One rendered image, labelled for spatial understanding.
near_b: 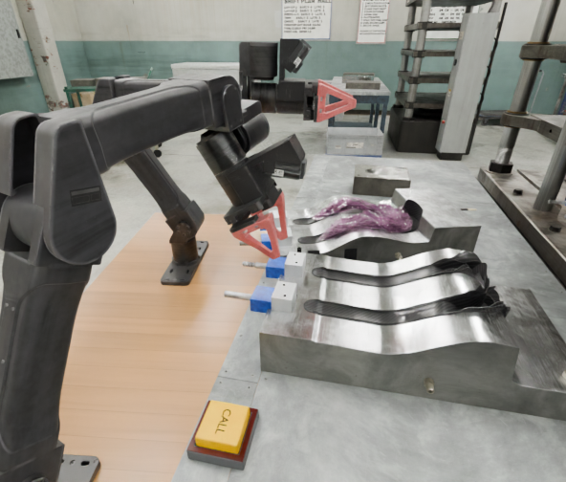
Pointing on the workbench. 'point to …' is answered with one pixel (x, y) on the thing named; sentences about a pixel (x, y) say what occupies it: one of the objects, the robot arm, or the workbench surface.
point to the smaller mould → (380, 180)
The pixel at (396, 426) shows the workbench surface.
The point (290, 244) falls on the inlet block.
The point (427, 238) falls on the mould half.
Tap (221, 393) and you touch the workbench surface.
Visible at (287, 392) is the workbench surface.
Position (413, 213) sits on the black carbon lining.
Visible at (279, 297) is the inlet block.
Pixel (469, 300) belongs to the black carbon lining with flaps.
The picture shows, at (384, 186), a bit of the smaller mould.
